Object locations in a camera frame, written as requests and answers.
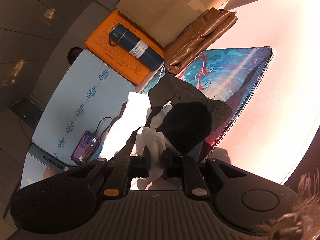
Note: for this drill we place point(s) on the dark blue vacuum bottle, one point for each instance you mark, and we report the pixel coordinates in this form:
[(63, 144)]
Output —
[(140, 50)]

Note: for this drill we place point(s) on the orange cardboard box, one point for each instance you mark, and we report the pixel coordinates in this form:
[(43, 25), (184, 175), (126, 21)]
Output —
[(117, 60)]

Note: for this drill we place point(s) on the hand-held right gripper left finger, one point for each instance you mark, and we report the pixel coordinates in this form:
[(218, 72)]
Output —
[(140, 166)]

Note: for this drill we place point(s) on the black smartphone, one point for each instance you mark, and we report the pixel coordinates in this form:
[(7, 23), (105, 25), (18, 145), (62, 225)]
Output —
[(85, 147)]

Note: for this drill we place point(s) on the brown cardboard box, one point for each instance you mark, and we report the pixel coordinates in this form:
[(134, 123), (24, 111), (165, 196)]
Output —
[(162, 5)]

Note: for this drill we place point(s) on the white shirt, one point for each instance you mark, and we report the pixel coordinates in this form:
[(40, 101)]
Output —
[(130, 120)]

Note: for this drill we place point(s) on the furry sleeve cuff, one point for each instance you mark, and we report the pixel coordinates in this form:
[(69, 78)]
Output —
[(287, 227)]

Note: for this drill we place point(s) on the light blue cardboard box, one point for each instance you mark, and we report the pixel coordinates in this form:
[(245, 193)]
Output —
[(32, 170), (75, 85)]

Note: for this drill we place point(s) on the brown leather garment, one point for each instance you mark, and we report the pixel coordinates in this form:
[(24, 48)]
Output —
[(197, 40)]

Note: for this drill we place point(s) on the black garment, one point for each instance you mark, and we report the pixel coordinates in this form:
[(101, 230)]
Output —
[(190, 125)]

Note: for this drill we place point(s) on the printed desk mat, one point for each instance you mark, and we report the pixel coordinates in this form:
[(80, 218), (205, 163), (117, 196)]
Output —
[(225, 75)]

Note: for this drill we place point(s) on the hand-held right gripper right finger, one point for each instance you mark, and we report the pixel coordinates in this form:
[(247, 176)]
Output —
[(172, 166)]

